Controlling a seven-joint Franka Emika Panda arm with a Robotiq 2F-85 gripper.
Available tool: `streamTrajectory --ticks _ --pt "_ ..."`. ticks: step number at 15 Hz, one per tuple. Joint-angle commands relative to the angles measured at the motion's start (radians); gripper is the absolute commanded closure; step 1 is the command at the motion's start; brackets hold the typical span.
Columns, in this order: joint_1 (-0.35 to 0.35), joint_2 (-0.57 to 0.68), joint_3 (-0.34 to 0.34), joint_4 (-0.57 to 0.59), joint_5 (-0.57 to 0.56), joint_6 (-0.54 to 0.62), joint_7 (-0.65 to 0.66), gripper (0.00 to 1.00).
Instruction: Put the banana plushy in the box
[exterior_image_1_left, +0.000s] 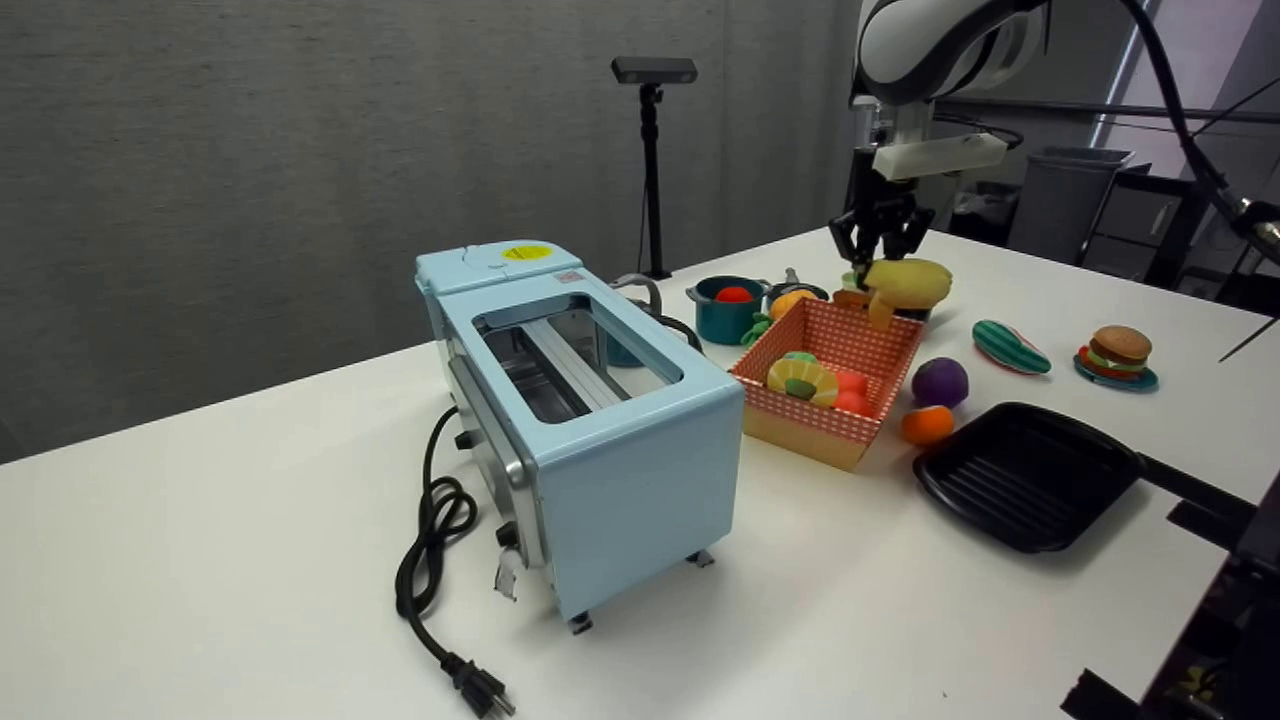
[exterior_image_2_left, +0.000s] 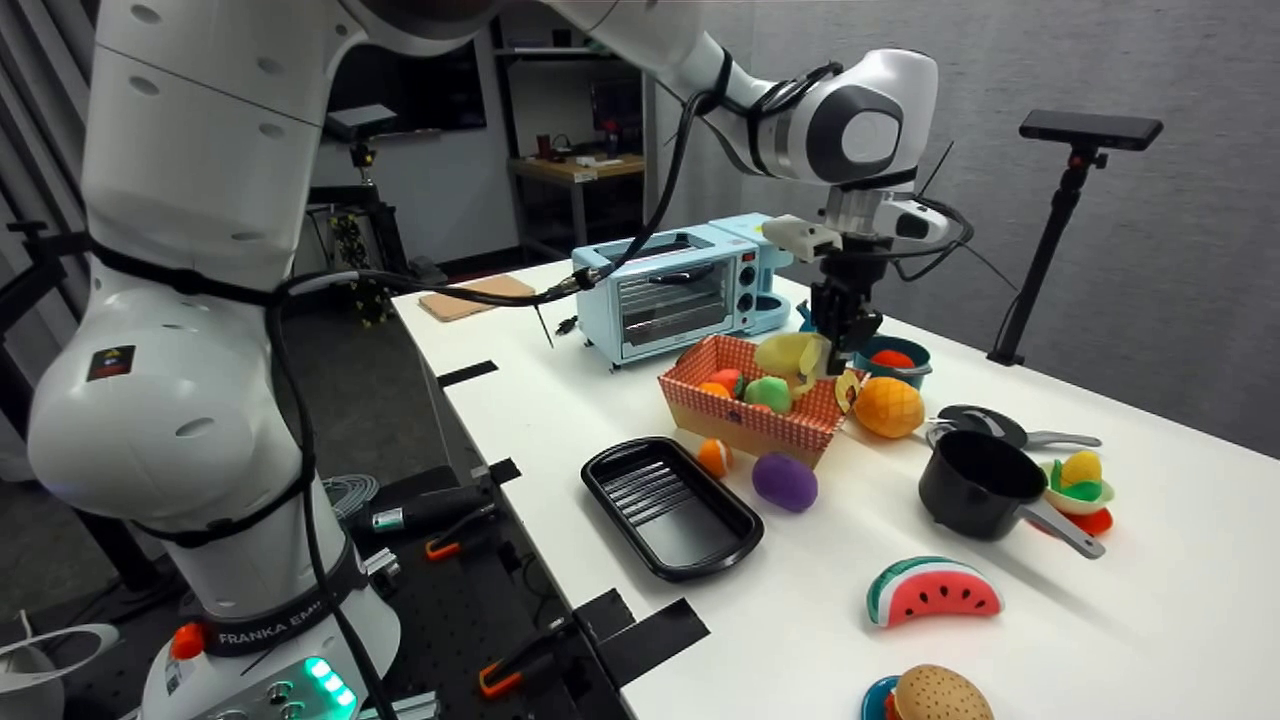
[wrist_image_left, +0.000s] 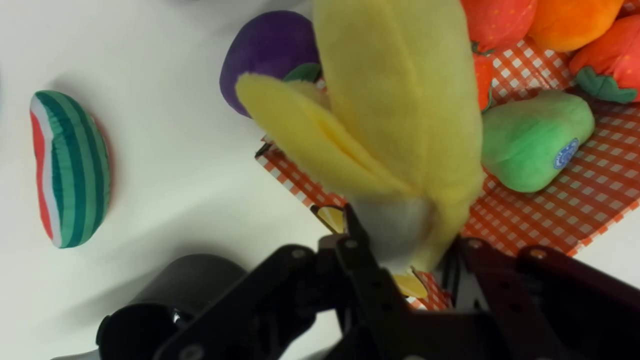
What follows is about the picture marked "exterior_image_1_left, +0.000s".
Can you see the orange plush ball white patch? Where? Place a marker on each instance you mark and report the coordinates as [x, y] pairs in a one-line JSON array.
[[929, 427]]

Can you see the black ribbed grill tray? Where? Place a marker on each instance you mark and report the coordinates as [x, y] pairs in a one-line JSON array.
[[1026, 475]]

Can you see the red plush fruit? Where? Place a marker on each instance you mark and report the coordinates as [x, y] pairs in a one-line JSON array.
[[853, 389]]

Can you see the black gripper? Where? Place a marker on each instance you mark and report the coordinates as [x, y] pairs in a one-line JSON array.
[[890, 192]]

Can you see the red checkered cardboard box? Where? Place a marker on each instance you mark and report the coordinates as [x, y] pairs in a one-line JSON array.
[[853, 341]]

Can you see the toy burger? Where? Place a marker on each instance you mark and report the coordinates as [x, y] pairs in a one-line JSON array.
[[1119, 351]]

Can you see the red toy tomato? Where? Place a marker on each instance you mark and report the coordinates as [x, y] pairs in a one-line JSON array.
[[734, 293]]

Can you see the orange toy food piece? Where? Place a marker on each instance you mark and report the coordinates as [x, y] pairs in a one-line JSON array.
[[788, 307]]

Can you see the watermelon slice plushy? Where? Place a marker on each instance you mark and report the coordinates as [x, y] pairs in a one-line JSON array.
[[1010, 346]]

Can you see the teal toy plate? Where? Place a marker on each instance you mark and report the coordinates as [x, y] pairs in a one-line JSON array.
[[1132, 387]]

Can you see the black stand with pole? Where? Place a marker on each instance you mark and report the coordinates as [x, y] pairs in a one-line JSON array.
[[654, 70]]

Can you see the green pear plushy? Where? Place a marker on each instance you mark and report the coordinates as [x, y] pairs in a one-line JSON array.
[[802, 376]]

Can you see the light blue toaster oven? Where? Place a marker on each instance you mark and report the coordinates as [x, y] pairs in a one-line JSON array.
[[626, 481]]

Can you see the purple plush fruit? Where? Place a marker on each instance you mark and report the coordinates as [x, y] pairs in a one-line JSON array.
[[942, 381]]

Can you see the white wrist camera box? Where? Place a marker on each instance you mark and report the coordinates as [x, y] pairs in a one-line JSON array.
[[942, 155]]

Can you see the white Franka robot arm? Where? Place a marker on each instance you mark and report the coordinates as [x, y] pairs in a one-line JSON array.
[[952, 44]]

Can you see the dark blue toy pan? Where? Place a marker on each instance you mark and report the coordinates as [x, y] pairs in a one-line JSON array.
[[796, 282]]

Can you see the teal toy pot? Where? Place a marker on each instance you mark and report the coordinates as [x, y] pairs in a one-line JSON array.
[[726, 321]]

